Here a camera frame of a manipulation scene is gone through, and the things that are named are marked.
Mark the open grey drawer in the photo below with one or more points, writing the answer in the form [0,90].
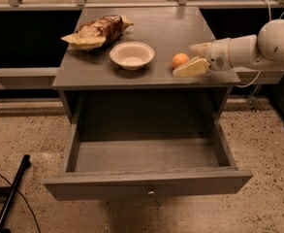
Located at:
[200,165]

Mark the black stand leg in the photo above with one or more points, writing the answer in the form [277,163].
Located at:
[8,193]

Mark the orange fruit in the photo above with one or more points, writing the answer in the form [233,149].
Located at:
[179,59]

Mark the metal railing frame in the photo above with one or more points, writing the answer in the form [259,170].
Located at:
[33,55]

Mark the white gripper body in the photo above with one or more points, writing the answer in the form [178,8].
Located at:
[217,56]

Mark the brown snack bag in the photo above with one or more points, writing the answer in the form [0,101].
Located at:
[99,32]

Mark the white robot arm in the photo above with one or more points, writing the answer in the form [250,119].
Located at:
[256,52]

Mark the white paper bowl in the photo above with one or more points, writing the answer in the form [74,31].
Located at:
[132,55]

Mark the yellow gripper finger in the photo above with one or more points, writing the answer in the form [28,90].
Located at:
[194,67]
[199,49]

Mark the grey cabinet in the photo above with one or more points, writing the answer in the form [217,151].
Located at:
[168,30]

